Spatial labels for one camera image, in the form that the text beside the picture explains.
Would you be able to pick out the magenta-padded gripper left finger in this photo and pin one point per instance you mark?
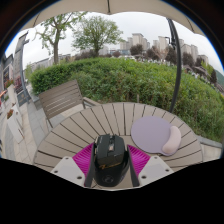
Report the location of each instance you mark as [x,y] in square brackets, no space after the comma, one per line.
[80,159]

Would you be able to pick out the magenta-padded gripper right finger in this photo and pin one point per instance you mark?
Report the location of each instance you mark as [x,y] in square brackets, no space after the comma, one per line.
[141,160]

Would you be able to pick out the black computer mouse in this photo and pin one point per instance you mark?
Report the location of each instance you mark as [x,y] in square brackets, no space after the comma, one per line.
[110,160]

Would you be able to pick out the lilac mouse pad with wrist rest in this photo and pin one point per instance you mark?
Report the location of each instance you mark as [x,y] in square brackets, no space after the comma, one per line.
[150,133]

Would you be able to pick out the slatted wooden chair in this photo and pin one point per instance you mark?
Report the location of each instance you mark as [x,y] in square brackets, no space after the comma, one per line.
[61,98]

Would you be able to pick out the curved black parasol pole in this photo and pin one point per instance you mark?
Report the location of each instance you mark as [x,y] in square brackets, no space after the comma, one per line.
[176,73]

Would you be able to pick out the sparse-leaved tree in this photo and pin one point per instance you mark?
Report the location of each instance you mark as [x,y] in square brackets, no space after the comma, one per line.
[55,43]

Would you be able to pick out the group of high-rise buildings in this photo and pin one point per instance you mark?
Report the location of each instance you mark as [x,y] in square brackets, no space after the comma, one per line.
[163,43]

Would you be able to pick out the round leafy tree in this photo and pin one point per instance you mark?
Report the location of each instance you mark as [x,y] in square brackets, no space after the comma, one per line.
[96,31]

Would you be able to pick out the beige parasol canopy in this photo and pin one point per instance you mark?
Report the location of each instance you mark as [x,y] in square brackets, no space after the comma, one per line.
[140,5]

